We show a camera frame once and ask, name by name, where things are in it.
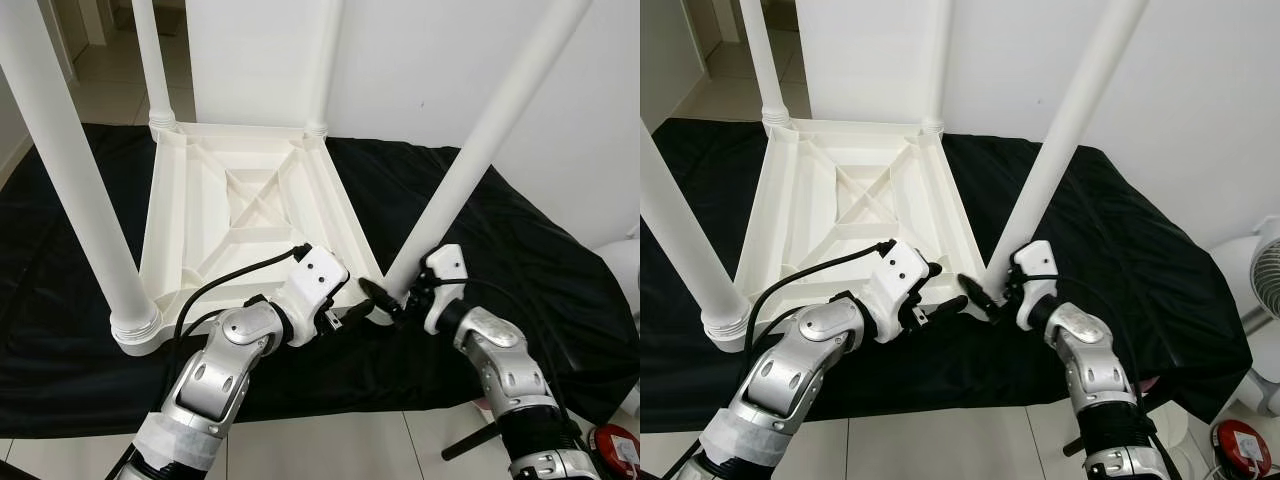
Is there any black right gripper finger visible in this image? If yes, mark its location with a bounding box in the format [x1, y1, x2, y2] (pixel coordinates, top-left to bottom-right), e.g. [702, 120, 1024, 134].
[956, 272, 1000, 320]
[357, 277, 407, 323]

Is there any white plastic children table top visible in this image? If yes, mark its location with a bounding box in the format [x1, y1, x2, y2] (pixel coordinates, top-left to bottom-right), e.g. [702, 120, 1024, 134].
[110, 120, 396, 359]
[703, 115, 996, 353]

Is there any black table cloth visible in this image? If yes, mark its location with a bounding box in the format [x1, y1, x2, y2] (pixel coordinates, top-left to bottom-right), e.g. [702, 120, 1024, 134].
[0, 122, 640, 441]
[640, 118, 1253, 436]

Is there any red round floor device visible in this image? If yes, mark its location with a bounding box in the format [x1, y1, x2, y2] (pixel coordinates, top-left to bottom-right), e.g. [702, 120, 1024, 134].
[590, 424, 640, 473]
[1212, 420, 1273, 477]

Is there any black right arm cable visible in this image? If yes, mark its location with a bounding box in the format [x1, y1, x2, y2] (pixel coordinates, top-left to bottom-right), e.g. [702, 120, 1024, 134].
[1020, 270, 1151, 401]
[425, 275, 576, 421]

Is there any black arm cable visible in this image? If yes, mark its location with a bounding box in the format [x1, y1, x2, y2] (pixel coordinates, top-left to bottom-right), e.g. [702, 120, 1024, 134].
[425, 275, 576, 421]
[742, 240, 893, 351]
[172, 245, 313, 346]
[1020, 270, 1151, 401]

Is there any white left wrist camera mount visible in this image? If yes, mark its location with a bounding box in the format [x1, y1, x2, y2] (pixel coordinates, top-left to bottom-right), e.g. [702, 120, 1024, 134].
[862, 240, 931, 346]
[272, 245, 349, 346]

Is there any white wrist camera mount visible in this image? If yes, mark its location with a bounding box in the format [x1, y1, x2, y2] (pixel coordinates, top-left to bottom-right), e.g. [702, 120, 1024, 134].
[272, 245, 349, 346]
[1012, 240, 1059, 331]
[862, 240, 931, 346]
[422, 244, 468, 334]

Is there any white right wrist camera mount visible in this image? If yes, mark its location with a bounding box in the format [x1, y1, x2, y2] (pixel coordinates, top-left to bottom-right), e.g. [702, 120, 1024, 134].
[1012, 240, 1059, 331]
[422, 244, 468, 334]

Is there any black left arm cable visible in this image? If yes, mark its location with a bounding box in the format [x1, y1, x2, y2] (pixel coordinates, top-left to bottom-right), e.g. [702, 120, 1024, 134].
[172, 245, 313, 346]
[742, 240, 893, 351]

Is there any white door frame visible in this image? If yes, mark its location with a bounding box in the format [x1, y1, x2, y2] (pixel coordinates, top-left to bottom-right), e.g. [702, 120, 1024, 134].
[700, 0, 746, 46]
[75, 0, 111, 46]

